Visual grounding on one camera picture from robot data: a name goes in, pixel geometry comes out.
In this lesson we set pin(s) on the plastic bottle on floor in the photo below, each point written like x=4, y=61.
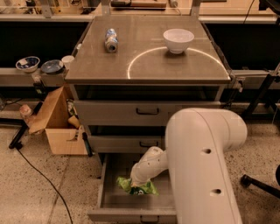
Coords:
x=27, y=114

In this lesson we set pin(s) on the grey bottom drawer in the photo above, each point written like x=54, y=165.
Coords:
x=115, y=206

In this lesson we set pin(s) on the dark blue bowl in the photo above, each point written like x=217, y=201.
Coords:
x=52, y=66

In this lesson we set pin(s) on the green rice chip bag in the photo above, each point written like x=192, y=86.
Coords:
x=126, y=185

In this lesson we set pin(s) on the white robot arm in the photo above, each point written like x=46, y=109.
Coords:
x=195, y=142

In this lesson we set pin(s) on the black table leg left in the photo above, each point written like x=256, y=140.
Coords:
x=15, y=143

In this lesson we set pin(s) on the grey drawer cabinet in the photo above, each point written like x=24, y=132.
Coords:
x=143, y=69

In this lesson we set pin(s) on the grey top drawer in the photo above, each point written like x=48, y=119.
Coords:
x=134, y=113

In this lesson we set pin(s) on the black chair base leg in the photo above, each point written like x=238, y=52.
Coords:
x=246, y=181

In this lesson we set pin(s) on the grey drawer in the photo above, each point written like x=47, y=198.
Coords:
x=125, y=144
x=134, y=113
x=115, y=206

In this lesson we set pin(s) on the grey middle drawer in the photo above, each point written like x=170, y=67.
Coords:
x=125, y=144

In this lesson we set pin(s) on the small white cup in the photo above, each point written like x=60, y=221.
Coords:
x=67, y=60

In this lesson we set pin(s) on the open cardboard box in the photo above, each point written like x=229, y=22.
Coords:
x=52, y=118

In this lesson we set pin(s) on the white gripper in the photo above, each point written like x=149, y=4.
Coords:
x=138, y=175

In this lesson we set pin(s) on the white bowl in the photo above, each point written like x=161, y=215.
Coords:
x=178, y=40

